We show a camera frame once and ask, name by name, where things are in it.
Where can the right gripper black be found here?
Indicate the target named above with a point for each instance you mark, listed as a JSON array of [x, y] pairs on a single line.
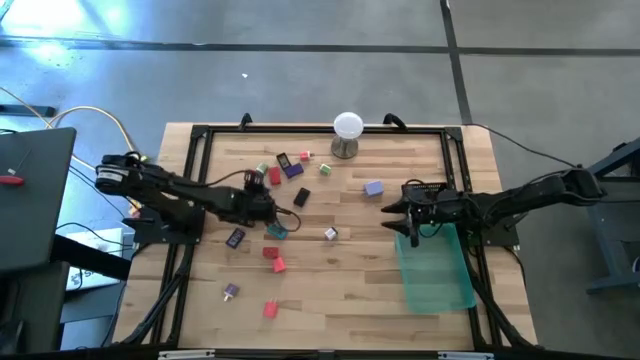
[[440, 205]]

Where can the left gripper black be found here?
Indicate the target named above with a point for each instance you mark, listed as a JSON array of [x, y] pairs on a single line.
[[255, 207]]

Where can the teal small box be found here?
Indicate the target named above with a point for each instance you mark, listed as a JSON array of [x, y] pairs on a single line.
[[277, 233]]

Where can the black box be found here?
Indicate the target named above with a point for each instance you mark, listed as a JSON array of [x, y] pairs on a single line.
[[301, 197]]

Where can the red rectangular box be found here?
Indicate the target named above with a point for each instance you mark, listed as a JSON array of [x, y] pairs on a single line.
[[274, 175]]

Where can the lavender wall charger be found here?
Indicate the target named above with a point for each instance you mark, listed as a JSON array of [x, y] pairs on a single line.
[[373, 188]]

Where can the dark purple labelled box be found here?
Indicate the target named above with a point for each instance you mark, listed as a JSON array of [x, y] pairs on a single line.
[[235, 238]]

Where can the olive green wall charger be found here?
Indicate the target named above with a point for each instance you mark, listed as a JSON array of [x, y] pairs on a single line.
[[262, 167]]

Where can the dark violet rectangular box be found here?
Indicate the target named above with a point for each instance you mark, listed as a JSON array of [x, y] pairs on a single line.
[[294, 170]]

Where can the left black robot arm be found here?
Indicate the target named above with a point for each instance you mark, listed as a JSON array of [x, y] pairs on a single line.
[[165, 187]]

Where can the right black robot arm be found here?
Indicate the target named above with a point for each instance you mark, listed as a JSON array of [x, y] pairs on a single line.
[[525, 195]]

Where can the black mesh basket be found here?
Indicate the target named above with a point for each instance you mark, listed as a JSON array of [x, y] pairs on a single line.
[[435, 187]]

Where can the black open small case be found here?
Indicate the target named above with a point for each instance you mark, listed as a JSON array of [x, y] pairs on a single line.
[[283, 160]]

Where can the teal translucent plastic bin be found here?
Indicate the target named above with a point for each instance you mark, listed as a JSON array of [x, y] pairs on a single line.
[[435, 275]]

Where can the white dome brass base lamp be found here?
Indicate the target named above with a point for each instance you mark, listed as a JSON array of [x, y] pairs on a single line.
[[348, 125]]

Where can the white printed box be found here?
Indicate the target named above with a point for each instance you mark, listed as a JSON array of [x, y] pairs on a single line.
[[95, 240]]

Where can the black floor bar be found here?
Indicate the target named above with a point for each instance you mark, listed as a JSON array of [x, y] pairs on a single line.
[[25, 110]]

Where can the coral red wall charger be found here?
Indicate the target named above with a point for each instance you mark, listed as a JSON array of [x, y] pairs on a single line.
[[279, 264], [270, 309]]

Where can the pink white wall charger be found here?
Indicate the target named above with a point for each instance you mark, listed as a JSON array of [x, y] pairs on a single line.
[[305, 155]]

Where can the mint green wall charger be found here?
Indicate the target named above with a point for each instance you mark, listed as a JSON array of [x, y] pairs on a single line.
[[325, 169]]

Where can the small purple wall charger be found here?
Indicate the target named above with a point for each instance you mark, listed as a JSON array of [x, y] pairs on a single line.
[[230, 290]]

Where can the black aluminium table frame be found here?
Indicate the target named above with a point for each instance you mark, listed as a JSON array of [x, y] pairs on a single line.
[[325, 129]]

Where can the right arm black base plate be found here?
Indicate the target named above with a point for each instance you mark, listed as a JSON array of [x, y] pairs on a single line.
[[500, 236]]

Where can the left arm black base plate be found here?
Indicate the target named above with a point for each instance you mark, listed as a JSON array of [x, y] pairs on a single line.
[[160, 234]]

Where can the silver aluminium bracket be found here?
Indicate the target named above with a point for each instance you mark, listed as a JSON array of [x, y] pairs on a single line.
[[185, 354], [465, 355]]

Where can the blue-grey table frame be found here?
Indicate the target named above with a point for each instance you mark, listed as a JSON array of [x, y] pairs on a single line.
[[600, 235]]

